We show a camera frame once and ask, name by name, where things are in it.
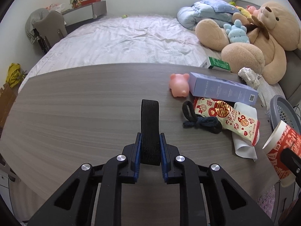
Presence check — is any pink pig toy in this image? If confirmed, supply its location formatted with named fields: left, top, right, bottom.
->
left=169, top=73, right=190, bottom=97

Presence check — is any bed with white sheet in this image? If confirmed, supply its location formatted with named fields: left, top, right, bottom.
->
left=17, top=15, right=286, bottom=100

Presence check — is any yellow plush toy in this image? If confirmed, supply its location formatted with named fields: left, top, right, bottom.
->
left=236, top=6, right=252, bottom=18

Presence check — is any blue folded quilt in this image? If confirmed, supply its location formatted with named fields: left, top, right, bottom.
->
left=177, top=0, right=239, bottom=30

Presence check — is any grey white desk shelf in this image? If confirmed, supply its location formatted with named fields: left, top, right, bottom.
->
left=62, top=1, right=107, bottom=26

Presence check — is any yellow bag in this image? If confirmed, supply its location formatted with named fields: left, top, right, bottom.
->
left=6, top=63, right=27, bottom=88

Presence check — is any grey chair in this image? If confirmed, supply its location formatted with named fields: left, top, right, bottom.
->
left=25, top=8, right=67, bottom=54

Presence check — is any green white medicine box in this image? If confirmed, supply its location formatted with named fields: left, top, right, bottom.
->
left=201, top=57, right=231, bottom=72

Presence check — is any light purple long box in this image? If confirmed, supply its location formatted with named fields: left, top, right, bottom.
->
left=188, top=72, right=258, bottom=106

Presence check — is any white paper ball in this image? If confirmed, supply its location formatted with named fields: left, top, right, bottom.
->
left=238, top=67, right=260, bottom=90

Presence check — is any small blue plush toy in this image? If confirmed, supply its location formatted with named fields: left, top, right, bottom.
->
left=223, top=19, right=250, bottom=43

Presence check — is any red box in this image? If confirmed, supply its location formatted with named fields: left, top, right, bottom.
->
left=81, top=0, right=101, bottom=6

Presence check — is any black hair tie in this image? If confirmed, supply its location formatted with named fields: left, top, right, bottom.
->
left=182, top=100, right=223, bottom=135

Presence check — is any red white snack wrapper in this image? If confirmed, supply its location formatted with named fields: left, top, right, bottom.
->
left=193, top=97, right=260, bottom=146

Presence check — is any blue-grey perforated laundry basket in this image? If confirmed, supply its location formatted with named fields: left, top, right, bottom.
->
left=269, top=95, right=300, bottom=134

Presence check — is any red white paper cup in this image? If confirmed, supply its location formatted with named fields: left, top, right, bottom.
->
left=262, top=120, right=300, bottom=187

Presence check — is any large beige teddy bear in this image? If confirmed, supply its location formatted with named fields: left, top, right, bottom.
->
left=195, top=1, right=300, bottom=85

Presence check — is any black elastic band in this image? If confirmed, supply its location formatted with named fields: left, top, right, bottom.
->
left=140, top=99, right=161, bottom=166

